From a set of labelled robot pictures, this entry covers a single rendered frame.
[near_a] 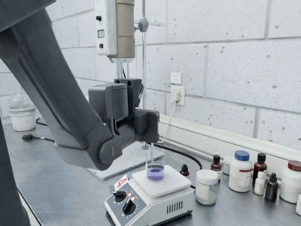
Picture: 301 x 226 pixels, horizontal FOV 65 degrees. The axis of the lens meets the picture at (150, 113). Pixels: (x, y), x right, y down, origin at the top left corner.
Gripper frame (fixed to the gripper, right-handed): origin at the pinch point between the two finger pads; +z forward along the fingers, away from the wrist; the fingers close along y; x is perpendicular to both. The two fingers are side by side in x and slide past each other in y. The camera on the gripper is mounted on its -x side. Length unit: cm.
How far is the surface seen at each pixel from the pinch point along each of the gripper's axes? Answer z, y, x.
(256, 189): 17.6, -26.1, 22.8
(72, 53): 93, 110, -18
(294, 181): 16.9, -34.9, 17.8
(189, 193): -0.4, -10.5, 18.4
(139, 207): -9.8, -1.4, 19.2
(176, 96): 46.8, 9.5, 1.7
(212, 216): 2.2, -16.1, 24.7
